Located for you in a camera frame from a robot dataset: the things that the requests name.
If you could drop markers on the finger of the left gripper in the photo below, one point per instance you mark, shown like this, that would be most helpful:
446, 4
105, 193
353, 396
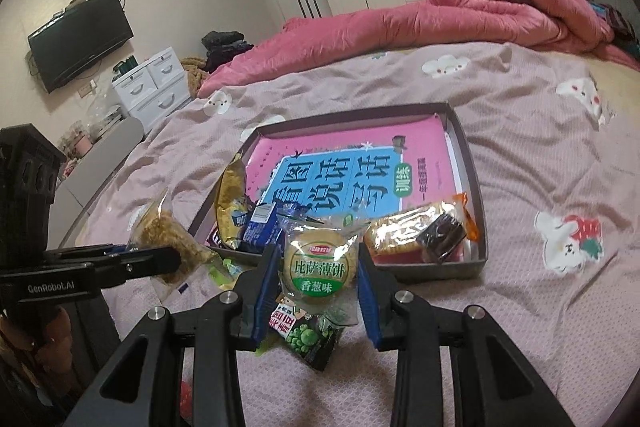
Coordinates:
120, 264

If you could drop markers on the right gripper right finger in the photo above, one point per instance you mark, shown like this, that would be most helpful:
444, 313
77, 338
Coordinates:
494, 383

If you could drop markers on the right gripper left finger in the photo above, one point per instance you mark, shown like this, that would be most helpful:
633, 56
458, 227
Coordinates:
140, 385

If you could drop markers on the clear fried snack bag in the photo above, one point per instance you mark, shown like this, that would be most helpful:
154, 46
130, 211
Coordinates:
156, 226

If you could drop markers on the green peas snack packet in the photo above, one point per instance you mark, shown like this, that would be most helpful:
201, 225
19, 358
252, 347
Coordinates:
311, 337

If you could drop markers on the blue snack packet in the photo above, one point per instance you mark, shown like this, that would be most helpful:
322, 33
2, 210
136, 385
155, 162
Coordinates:
262, 229

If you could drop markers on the clear round cracker packet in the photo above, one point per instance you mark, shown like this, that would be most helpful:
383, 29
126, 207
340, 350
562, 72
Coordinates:
319, 262

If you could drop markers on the yellow snack packet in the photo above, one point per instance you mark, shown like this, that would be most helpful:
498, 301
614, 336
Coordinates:
231, 204

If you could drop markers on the orange cake packet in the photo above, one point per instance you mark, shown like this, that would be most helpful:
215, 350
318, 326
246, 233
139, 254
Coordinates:
394, 236

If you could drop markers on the light green snack packet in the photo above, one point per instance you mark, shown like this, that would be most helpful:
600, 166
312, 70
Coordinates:
224, 272

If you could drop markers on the person's left hand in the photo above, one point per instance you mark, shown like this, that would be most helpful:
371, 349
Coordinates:
40, 350

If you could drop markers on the dark cardboard box tray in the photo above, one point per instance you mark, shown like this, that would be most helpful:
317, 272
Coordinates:
465, 263

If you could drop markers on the white drawer cabinet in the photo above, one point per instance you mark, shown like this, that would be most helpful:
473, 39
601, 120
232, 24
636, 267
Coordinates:
154, 89

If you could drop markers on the pink Chinese workbook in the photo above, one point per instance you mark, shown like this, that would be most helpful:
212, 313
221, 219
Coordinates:
370, 171

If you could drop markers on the dark clothes pile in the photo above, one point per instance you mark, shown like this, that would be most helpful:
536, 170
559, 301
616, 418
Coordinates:
222, 47

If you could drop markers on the pink patterned bed sheet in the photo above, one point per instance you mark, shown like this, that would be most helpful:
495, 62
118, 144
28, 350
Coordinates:
555, 141

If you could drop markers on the red pink quilt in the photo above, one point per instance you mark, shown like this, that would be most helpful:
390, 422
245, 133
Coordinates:
566, 26

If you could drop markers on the wall mounted television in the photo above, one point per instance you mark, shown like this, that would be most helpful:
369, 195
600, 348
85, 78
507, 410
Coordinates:
76, 40

